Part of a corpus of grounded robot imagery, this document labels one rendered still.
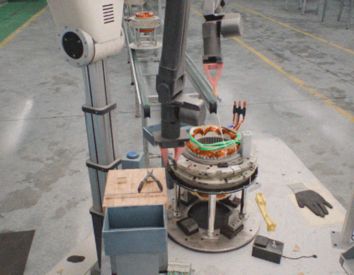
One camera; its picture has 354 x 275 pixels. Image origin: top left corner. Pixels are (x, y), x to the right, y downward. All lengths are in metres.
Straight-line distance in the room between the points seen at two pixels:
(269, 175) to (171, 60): 0.98
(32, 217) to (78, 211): 0.33
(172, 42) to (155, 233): 0.50
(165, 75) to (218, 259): 0.67
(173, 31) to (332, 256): 0.93
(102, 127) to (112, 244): 0.59
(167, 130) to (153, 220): 0.27
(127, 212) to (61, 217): 1.77
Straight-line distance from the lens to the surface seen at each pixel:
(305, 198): 1.63
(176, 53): 0.94
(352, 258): 1.43
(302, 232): 1.48
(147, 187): 1.15
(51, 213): 2.91
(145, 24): 4.03
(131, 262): 1.09
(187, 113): 0.99
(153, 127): 1.55
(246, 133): 1.24
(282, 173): 1.81
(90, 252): 2.13
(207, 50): 1.20
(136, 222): 1.12
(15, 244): 2.71
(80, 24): 1.31
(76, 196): 3.03
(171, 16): 0.92
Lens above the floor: 1.72
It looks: 27 degrees down
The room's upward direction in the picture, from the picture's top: straight up
